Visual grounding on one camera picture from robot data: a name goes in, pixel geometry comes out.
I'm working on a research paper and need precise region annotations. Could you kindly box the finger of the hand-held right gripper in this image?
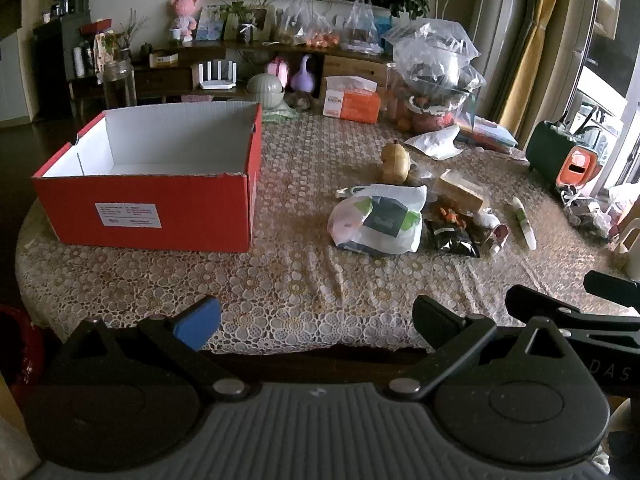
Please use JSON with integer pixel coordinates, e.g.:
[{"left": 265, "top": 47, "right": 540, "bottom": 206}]
[
  {"left": 584, "top": 270, "right": 640, "bottom": 307},
  {"left": 505, "top": 284, "right": 640, "bottom": 351}
]

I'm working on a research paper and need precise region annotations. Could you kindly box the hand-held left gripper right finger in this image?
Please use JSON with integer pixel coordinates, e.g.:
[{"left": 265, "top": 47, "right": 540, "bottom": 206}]
[{"left": 384, "top": 295, "right": 584, "bottom": 403}]

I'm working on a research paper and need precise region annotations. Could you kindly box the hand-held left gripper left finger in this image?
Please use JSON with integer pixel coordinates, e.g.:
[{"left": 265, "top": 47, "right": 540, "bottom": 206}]
[{"left": 50, "top": 296, "right": 251, "bottom": 404}]

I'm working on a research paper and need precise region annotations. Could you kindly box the dark snack packet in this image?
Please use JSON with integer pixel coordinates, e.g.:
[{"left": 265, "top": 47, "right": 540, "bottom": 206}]
[{"left": 424, "top": 204, "right": 482, "bottom": 259}]

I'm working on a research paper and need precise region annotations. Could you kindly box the white green tube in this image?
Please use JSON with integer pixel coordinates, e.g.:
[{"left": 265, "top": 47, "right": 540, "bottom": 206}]
[{"left": 510, "top": 197, "right": 537, "bottom": 251}]

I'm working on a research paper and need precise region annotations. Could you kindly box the white plastic bag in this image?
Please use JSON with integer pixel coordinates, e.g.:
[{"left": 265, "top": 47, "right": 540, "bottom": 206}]
[{"left": 327, "top": 183, "right": 429, "bottom": 256}]

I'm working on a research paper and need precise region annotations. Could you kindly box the red cardboard box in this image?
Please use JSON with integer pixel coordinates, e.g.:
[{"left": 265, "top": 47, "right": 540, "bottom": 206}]
[{"left": 32, "top": 100, "right": 264, "bottom": 254}]

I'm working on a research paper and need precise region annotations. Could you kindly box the beige packet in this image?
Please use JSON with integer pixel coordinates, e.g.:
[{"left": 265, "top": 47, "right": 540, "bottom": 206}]
[{"left": 434, "top": 169, "right": 491, "bottom": 214}]

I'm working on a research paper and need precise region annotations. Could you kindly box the tan squash-shaped toy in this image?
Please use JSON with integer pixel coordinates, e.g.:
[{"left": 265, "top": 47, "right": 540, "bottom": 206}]
[{"left": 380, "top": 140, "right": 412, "bottom": 185}]

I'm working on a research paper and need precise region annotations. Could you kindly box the small bag of items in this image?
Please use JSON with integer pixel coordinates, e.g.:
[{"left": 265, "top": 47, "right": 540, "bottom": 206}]
[{"left": 561, "top": 189, "right": 617, "bottom": 239}]

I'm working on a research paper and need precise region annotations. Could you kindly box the small red packet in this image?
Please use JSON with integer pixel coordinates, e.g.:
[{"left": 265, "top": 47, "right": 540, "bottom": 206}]
[{"left": 487, "top": 223, "right": 510, "bottom": 257}]

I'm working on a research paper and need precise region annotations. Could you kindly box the clear cotton swab pack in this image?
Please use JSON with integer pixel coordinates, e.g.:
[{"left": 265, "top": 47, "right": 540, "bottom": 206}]
[{"left": 409, "top": 164, "right": 437, "bottom": 187}]

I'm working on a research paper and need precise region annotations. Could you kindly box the dark green appliance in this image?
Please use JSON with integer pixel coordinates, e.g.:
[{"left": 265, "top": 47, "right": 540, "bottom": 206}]
[{"left": 523, "top": 119, "right": 602, "bottom": 197}]

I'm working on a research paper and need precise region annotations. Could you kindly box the washing machine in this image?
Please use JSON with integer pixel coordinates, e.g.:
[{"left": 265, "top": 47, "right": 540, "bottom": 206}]
[{"left": 574, "top": 87, "right": 627, "bottom": 142}]

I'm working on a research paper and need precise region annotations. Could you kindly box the white tissue sheet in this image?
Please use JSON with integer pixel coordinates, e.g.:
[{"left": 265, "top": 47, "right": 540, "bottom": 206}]
[{"left": 404, "top": 124, "right": 467, "bottom": 162}]

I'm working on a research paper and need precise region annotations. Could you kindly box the dark red object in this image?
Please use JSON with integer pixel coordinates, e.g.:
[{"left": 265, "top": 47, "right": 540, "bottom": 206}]
[{"left": 0, "top": 304, "right": 47, "bottom": 402}]

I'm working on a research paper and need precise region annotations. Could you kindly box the stack of books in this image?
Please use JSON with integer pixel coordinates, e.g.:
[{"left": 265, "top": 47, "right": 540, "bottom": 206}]
[{"left": 459, "top": 114, "right": 522, "bottom": 154}]

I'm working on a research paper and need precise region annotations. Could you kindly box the pink fruit bowl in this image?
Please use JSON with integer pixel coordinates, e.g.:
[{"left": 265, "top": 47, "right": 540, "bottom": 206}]
[{"left": 406, "top": 94, "right": 459, "bottom": 132}]

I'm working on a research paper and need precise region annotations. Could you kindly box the folded green cloth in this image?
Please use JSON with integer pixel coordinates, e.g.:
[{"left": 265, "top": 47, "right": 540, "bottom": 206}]
[{"left": 260, "top": 104, "right": 302, "bottom": 124}]

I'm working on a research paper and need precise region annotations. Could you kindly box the orange tissue pack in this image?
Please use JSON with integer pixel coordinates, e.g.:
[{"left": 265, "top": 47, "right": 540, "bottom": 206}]
[{"left": 322, "top": 75, "right": 382, "bottom": 125}]

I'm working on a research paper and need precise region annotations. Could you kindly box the pale green round jar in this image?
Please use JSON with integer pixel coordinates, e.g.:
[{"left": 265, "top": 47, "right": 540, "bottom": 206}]
[{"left": 246, "top": 72, "right": 286, "bottom": 110}]

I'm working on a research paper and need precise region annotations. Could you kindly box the white router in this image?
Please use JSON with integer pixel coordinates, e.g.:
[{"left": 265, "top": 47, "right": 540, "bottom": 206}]
[{"left": 192, "top": 61, "right": 236, "bottom": 91}]

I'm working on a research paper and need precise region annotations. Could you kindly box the crumpled clear plastic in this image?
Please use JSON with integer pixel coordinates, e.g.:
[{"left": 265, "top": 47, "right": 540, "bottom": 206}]
[{"left": 284, "top": 91, "right": 314, "bottom": 112}]

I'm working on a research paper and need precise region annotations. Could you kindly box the wooden low cabinet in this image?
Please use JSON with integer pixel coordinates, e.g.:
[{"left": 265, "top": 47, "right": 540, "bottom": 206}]
[{"left": 67, "top": 40, "right": 396, "bottom": 111}]

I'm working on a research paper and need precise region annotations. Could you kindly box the glass jar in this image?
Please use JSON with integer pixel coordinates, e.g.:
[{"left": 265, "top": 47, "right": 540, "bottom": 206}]
[{"left": 102, "top": 59, "right": 137, "bottom": 109}]

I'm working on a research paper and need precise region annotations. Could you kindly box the pink backpack-shaped toy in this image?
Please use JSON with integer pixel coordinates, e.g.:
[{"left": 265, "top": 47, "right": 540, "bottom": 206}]
[{"left": 267, "top": 56, "right": 291, "bottom": 89}]

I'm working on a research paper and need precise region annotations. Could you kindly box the large clear plastic bag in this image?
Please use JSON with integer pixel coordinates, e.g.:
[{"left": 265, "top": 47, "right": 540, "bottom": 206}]
[{"left": 384, "top": 18, "right": 487, "bottom": 112}]

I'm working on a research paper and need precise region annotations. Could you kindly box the yellow curtain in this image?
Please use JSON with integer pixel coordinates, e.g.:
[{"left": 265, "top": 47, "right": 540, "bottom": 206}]
[{"left": 499, "top": 0, "right": 572, "bottom": 128}]

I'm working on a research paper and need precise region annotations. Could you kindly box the purple gourd-shaped vase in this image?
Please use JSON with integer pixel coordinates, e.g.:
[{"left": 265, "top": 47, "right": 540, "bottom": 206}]
[{"left": 290, "top": 54, "right": 317, "bottom": 97}]

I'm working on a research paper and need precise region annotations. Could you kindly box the floral printed bag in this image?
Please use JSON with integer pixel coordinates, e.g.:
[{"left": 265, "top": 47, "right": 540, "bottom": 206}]
[{"left": 93, "top": 32, "right": 122, "bottom": 84}]

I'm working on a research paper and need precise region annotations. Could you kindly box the dried flowers vase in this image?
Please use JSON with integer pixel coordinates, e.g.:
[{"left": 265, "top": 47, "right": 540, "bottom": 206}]
[{"left": 116, "top": 9, "right": 147, "bottom": 64}]

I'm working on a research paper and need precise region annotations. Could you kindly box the dark tall cabinet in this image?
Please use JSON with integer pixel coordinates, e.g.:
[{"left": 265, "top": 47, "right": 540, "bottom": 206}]
[{"left": 32, "top": 0, "right": 103, "bottom": 117}]

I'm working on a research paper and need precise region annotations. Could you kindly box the clear plastic carrier bag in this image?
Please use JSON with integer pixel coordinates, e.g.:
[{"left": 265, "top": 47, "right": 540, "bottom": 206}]
[{"left": 342, "top": 0, "right": 382, "bottom": 52}]

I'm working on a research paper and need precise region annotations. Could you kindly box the pink teddy doll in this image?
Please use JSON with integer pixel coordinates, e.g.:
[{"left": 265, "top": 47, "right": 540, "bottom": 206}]
[{"left": 167, "top": 0, "right": 199, "bottom": 42}]

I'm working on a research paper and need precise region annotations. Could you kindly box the plastic bag of oranges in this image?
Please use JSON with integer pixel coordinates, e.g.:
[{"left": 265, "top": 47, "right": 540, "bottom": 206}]
[{"left": 277, "top": 0, "right": 342, "bottom": 49}]

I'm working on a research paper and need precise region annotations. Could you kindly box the small picture frame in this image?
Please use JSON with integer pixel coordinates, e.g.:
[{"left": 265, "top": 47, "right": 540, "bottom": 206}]
[{"left": 194, "top": 4, "right": 227, "bottom": 42}]

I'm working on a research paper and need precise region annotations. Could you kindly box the wooden frame with plant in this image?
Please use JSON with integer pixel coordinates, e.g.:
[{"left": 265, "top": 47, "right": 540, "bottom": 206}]
[{"left": 224, "top": 4, "right": 277, "bottom": 44}]

